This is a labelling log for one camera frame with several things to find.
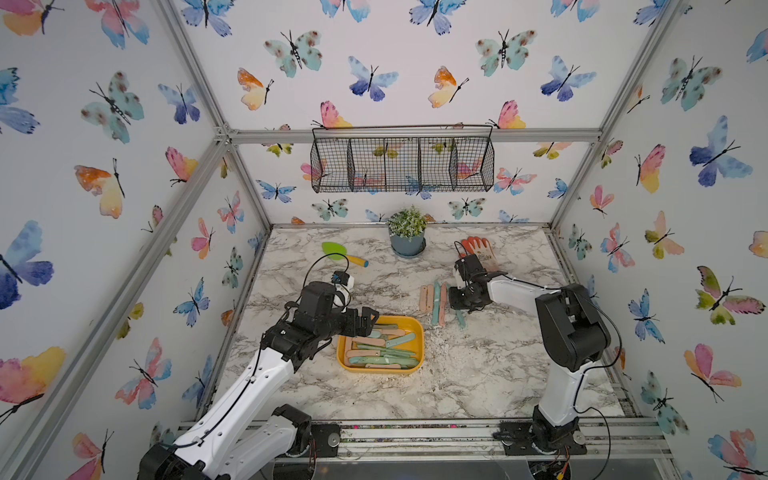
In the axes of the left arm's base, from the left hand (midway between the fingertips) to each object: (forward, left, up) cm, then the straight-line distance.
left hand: (365, 310), depth 78 cm
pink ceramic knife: (+12, -23, -17) cm, 31 cm away
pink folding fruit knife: (+13, -17, -16) cm, 27 cm away
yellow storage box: (+2, -13, -12) cm, 18 cm away
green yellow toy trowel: (+38, +15, -18) cm, 44 cm away
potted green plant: (+31, -12, -3) cm, 34 cm away
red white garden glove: (+34, -38, -15) cm, 53 cm away
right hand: (+13, -28, -16) cm, 35 cm away
